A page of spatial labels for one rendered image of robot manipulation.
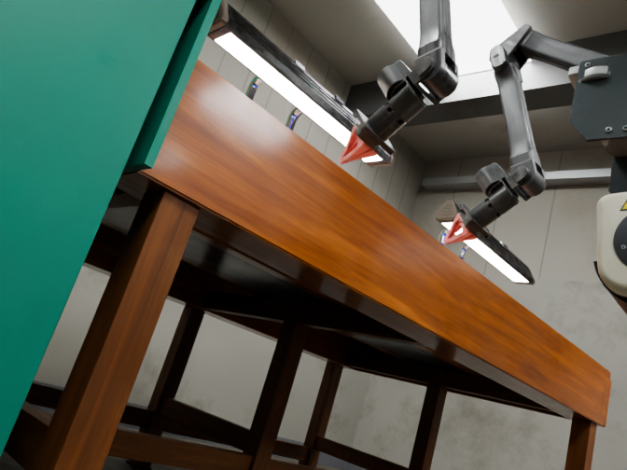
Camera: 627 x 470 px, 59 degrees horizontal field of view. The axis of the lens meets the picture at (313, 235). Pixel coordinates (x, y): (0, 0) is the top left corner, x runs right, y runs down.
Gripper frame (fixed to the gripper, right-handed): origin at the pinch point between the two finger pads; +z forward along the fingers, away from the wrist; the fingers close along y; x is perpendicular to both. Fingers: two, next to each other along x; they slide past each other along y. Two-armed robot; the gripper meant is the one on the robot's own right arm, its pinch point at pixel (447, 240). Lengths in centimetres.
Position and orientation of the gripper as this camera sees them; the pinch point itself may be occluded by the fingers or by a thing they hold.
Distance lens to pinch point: 148.4
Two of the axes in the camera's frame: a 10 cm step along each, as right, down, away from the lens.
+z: -7.2, 5.9, 3.7
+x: 2.3, 7.0, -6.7
